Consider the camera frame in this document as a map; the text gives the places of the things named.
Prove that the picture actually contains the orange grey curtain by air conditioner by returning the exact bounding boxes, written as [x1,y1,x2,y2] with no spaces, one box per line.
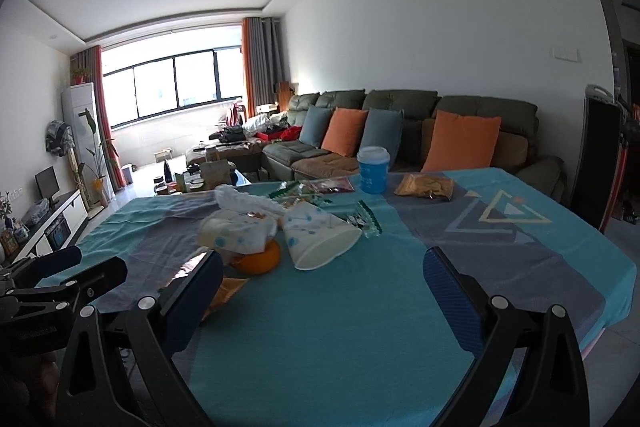
[75,46,127,190]

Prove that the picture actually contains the teal patterned tablecloth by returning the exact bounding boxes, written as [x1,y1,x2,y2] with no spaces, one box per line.
[37,167,637,427]

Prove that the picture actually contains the yellow snack bag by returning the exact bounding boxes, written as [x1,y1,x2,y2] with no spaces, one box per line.
[394,173,455,203]

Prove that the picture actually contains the coffee table with jars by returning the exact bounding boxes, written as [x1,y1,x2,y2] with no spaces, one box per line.
[152,157,262,196]

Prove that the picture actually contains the yellow snack wrapper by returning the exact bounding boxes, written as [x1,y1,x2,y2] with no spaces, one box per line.
[201,277,251,324]

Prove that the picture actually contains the cloth-covered standing fan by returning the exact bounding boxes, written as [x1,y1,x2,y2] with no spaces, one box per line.
[44,119,77,158]

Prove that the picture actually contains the black monitor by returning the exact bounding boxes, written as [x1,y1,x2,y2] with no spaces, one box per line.
[34,166,60,200]

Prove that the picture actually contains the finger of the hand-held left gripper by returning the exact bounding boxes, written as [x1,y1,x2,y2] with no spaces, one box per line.
[10,257,128,308]
[10,246,83,280]

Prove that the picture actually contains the blue cup with white lid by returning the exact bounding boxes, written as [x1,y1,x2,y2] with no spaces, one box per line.
[356,146,391,194]

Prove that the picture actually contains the white black tv cabinet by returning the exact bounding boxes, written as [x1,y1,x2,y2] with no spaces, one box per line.
[0,189,84,266]

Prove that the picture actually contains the orange grey curtain by sofa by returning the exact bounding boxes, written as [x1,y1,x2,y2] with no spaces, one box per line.
[241,16,292,114]

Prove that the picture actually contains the large orange cushion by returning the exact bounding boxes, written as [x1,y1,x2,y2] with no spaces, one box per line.
[421,110,502,173]

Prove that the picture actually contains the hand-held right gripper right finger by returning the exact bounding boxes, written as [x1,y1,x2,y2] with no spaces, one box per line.
[422,247,592,427]

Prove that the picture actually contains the red clear snack packet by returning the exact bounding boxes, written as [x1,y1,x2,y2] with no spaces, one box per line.
[305,177,356,196]

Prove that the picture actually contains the large blue-grey cushion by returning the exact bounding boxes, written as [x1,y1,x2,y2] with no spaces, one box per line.
[359,108,405,166]

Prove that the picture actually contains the small blue-grey cushion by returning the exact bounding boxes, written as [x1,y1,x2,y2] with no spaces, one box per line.
[299,104,334,148]

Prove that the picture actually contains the white standing air conditioner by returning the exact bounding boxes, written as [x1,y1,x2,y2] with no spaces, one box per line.
[61,82,114,208]

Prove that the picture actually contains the white dotted paper cup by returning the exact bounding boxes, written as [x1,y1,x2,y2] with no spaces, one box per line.
[282,202,363,271]

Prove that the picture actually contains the brown chaise with clothes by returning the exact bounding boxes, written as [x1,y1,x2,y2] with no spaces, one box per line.
[185,127,281,182]

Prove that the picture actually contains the green sectional sofa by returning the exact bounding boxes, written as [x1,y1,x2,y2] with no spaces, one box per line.
[262,89,569,208]

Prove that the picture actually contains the green white plastic wrapper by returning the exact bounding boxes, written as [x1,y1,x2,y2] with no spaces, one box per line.
[349,199,384,239]

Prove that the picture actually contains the large window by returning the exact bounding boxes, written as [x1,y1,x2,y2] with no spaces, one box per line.
[102,47,246,130]

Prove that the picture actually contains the white tissue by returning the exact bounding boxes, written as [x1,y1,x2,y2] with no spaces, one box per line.
[215,184,289,221]

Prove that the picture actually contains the small orange cushion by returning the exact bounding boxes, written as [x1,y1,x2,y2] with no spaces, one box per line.
[321,108,370,158]

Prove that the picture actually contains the black chair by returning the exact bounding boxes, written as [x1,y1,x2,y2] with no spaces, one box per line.
[569,84,632,234]

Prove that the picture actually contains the green snack packet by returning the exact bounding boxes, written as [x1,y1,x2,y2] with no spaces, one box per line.
[265,182,322,208]

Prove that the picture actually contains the tall potted floor plant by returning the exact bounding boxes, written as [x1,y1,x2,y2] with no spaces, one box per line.
[75,107,120,208]

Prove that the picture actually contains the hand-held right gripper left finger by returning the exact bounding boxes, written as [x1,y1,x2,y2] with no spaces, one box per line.
[56,248,224,427]

